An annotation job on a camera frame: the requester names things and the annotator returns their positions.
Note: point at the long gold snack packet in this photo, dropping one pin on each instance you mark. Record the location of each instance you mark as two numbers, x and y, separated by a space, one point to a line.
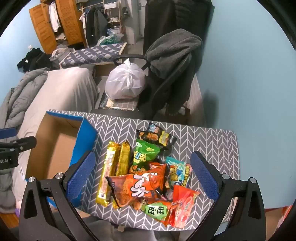
107 176

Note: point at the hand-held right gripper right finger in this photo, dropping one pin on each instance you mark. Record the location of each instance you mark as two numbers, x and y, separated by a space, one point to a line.
205 178

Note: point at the light blue snack packet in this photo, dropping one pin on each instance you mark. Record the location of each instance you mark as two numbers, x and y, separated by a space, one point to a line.
179 172

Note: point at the green-label orange snack packet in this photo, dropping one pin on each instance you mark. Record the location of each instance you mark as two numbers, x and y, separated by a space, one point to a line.
157 210

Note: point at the large orange snack packet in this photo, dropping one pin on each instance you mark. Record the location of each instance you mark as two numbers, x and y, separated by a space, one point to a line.
136 185

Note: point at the grey grid cushion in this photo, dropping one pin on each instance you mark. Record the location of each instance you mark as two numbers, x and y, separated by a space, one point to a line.
122 105

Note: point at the bed with grey sheet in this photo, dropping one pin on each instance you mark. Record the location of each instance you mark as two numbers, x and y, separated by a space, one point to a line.
64 92

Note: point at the white plastic bag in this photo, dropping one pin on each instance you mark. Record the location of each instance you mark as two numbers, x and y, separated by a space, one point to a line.
124 81

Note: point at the short gold snack packet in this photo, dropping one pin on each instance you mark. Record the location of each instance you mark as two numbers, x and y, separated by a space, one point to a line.
123 157

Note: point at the grey herringbone tablecloth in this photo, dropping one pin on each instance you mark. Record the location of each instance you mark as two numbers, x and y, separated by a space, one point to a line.
208 143

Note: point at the dark grey fleece blanket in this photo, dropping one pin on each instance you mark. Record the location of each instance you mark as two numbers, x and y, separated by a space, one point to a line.
173 46

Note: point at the white hanging shirt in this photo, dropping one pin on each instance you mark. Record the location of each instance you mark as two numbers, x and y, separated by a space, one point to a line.
54 18

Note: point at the blue patterned mattress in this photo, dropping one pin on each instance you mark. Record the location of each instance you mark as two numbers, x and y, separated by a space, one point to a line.
97 52

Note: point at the clear bag with green contents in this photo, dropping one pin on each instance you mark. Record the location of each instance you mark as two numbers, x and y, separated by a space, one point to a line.
111 37

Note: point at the dark hanging clothes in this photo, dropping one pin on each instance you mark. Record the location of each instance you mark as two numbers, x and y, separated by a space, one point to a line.
94 23

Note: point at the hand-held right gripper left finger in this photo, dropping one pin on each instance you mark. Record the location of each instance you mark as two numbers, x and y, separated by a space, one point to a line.
81 177

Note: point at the black snack packet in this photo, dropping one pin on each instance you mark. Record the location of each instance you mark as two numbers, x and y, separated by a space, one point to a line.
157 136

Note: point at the grey duvet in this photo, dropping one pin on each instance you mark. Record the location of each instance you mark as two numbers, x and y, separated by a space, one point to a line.
20 92

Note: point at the black office chair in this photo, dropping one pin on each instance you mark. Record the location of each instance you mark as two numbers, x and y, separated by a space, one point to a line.
166 85

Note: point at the green snack packet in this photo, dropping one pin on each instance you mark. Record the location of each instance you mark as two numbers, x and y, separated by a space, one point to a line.
143 155

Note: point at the blue-edged cardboard box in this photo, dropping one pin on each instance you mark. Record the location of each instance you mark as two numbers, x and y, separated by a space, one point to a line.
55 148

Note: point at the black clothes pile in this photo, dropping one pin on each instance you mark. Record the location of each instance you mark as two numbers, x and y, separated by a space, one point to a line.
34 58

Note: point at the wooden shelf rack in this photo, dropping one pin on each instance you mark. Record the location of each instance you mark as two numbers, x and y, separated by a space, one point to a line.
114 14

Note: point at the red-orange snack packet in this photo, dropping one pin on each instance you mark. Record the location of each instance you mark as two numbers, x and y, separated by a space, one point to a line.
185 204

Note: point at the grey clothes pile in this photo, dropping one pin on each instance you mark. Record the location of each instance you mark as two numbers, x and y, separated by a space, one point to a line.
61 52

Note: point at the black hanging jacket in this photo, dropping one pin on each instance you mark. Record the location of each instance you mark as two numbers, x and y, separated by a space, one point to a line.
161 18

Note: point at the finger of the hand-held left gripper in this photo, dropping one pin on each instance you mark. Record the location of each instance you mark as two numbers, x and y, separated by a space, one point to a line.
8 133
25 142

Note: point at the wooden wardrobe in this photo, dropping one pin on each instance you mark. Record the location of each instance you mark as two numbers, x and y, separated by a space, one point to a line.
69 23

